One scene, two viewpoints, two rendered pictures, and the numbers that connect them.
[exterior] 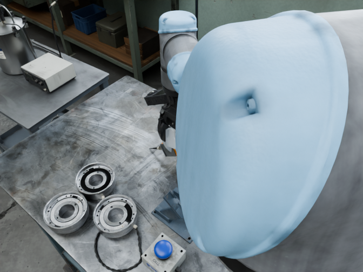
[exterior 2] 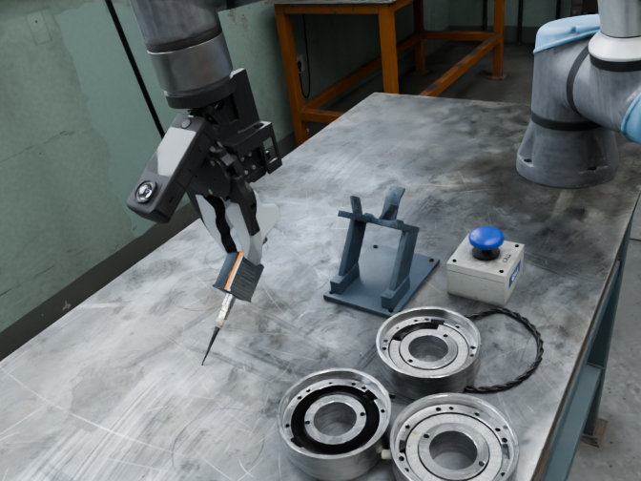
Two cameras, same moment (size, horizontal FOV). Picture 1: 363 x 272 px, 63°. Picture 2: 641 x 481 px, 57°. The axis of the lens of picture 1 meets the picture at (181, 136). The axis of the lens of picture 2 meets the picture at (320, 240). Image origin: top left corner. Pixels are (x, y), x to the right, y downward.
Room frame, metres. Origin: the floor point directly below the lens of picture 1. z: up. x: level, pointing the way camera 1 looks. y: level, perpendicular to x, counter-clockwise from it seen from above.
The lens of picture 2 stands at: (0.46, 0.61, 1.26)
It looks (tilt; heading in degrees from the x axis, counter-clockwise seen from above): 32 degrees down; 269
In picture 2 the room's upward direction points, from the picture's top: 9 degrees counter-clockwise
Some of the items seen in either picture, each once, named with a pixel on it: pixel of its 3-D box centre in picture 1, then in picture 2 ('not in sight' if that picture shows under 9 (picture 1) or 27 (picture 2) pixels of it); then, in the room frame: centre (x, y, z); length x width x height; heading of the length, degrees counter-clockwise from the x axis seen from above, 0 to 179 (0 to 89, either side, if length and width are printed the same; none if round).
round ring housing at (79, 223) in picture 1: (67, 212); (453, 455); (0.37, 0.29, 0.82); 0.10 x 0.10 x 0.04
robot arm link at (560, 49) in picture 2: not in sight; (579, 64); (0.04, -0.22, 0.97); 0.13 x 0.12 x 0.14; 100
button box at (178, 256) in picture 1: (166, 258); (487, 264); (0.26, 0.03, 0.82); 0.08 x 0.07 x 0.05; 52
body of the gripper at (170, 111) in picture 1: (180, 106); (220, 135); (0.54, 0.00, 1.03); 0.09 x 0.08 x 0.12; 47
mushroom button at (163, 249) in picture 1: (163, 252); (485, 250); (0.26, 0.04, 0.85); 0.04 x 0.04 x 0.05
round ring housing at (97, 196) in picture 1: (96, 181); (336, 424); (0.47, 0.23, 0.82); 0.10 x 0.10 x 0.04
